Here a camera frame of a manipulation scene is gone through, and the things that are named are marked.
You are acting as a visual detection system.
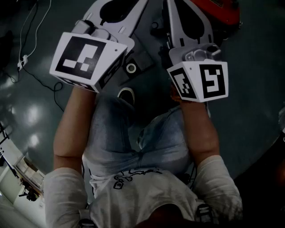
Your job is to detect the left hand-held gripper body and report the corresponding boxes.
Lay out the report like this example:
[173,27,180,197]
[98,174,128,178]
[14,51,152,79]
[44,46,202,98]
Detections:
[49,0,149,93]

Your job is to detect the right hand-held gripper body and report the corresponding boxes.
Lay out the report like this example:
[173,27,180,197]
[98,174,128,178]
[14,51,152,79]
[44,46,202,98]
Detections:
[167,0,229,103]

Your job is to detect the red vacuum cleaner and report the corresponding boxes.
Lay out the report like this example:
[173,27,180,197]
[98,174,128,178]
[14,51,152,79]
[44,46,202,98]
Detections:
[190,0,243,45]

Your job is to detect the person's left forearm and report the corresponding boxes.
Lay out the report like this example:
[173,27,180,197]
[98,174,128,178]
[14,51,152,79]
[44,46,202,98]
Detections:
[53,85,99,173]

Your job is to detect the person's right forearm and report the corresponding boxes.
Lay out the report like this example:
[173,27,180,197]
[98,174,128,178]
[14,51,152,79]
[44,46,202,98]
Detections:
[177,99,221,167]

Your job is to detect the dark shoe with white sole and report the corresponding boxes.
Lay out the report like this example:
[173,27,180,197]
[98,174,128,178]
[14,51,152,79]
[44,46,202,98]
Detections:
[117,86,136,106]

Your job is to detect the person's blue jeans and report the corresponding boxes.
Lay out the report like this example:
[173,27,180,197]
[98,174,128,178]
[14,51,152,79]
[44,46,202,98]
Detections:
[82,95,193,176]

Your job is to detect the white workbench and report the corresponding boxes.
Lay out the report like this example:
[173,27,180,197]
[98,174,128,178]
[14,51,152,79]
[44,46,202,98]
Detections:
[0,120,46,209]

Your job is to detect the person's white t-shirt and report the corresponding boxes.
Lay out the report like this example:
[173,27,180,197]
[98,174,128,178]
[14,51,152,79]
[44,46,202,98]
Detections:
[43,155,244,228]

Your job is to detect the black cable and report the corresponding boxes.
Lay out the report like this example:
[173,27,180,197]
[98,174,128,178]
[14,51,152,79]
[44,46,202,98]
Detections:
[4,0,65,112]

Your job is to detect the white cable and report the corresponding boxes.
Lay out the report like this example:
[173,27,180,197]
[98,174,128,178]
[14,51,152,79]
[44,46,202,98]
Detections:
[19,0,52,59]

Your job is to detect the grey harness strap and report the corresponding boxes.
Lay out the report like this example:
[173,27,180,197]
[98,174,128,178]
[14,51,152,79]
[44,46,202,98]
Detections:
[195,204,216,224]
[78,208,95,228]

